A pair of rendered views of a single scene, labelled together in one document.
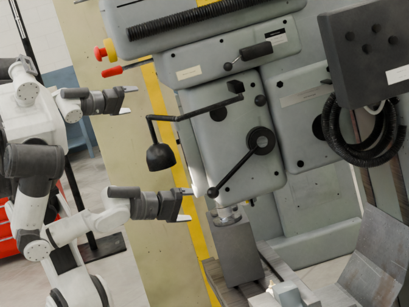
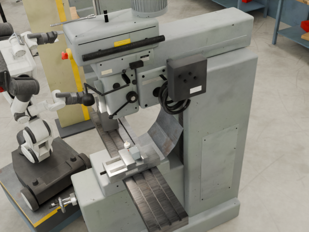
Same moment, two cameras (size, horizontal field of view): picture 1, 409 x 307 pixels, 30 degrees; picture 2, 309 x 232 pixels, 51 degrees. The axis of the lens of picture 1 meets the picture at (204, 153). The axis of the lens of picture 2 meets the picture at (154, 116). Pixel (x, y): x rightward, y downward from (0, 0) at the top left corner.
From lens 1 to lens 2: 0.71 m
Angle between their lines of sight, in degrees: 28
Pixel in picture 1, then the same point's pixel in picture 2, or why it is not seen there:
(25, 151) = (21, 85)
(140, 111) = (54, 21)
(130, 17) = (83, 49)
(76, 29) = not seen: outside the picture
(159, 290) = not seen: hidden behind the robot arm
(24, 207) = (19, 105)
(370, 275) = (161, 135)
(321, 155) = (154, 102)
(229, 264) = (105, 123)
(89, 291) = (43, 129)
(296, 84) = (149, 76)
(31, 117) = (20, 63)
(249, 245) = not seen: hidden behind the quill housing
